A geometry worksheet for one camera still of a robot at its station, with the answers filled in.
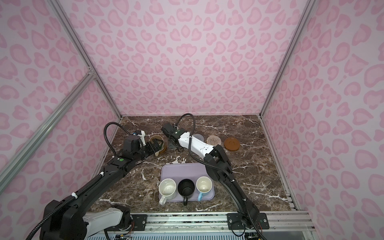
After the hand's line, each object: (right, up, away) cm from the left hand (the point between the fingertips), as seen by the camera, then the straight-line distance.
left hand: (159, 141), depth 82 cm
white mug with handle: (+4, -27, +1) cm, 27 cm away
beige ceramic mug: (+5, -1, -7) cm, 9 cm away
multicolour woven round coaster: (+32, -1, +22) cm, 39 cm away
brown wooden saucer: (+45, -4, +22) cm, 50 cm away
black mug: (+15, -26, 0) cm, 30 cm away
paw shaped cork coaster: (+10, 0, -13) cm, 17 cm away
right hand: (+7, -2, +14) cm, 16 cm away
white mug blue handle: (+25, -24, +1) cm, 35 cm away
